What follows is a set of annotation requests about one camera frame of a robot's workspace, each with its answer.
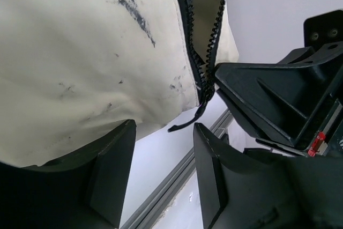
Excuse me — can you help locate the cream jacket with black zipper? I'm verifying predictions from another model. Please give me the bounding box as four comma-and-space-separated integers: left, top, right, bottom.
1, 0, 238, 167

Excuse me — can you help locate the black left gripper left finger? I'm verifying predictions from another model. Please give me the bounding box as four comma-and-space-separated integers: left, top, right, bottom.
1, 120, 136, 228

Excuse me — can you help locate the aluminium frame profile right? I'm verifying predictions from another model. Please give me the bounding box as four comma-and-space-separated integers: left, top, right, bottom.
119, 109, 231, 229

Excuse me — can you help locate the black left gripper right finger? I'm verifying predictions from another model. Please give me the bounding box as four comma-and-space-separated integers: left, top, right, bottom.
193, 123, 342, 228

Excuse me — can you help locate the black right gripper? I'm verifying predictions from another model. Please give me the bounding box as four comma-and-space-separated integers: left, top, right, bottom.
214, 9, 342, 158

